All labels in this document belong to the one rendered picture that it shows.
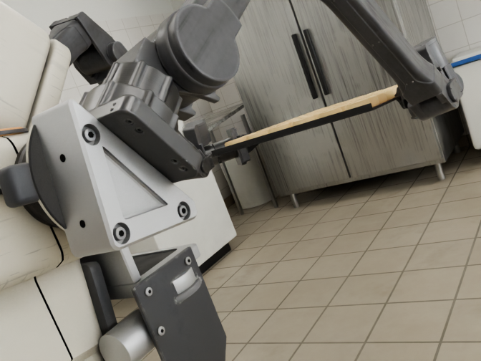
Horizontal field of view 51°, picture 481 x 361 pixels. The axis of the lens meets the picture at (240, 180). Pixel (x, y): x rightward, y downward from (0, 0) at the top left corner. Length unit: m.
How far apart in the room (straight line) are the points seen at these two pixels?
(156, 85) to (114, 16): 4.58
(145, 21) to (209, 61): 4.81
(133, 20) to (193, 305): 4.66
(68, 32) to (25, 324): 0.62
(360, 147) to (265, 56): 1.01
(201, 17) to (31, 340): 0.34
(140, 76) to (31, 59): 0.15
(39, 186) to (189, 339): 0.27
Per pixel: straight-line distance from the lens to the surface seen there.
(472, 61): 3.85
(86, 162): 0.37
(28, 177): 0.40
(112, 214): 0.38
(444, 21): 4.55
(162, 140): 0.38
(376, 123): 3.83
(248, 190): 4.95
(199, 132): 1.32
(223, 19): 0.51
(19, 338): 0.52
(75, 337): 0.55
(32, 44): 0.56
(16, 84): 0.54
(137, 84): 0.43
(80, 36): 1.03
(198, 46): 0.47
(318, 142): 4.02
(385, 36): 0.89
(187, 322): 0.59
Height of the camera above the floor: 1.13
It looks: 10 degrees down
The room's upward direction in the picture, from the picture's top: 21 degrees counter-clockwise
